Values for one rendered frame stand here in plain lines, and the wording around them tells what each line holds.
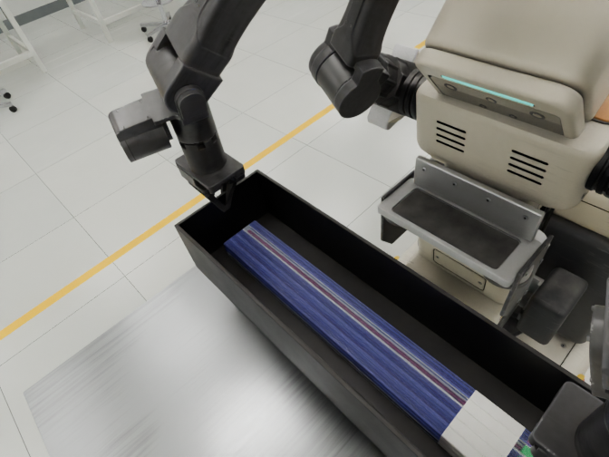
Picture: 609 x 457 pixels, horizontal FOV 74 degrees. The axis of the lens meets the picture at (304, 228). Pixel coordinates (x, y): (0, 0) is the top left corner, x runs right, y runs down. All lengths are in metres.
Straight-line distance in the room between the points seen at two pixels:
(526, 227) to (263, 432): 0.50
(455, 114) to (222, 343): 0.52
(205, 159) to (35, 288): 1.76
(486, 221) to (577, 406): 0.38
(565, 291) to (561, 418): 0.66
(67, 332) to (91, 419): 1.27
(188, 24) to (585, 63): 0.42
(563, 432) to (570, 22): 0.40
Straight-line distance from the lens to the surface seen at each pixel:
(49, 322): 2.10
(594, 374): 0.30
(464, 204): 0.74
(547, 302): 1.03
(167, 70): 0.52
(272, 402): 0.66
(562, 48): 0.54
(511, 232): 0.73
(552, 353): 1.35
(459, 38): 0.58
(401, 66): 0.74
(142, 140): 0.57
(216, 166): 0.62
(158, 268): 2.00
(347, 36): 0.63
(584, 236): 1.07
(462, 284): 0.94
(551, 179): 0.66
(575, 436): 0.42
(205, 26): 0.49
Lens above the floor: 1.41
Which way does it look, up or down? 48 degrees down
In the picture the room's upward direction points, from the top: 11 degrees counter-clockwise
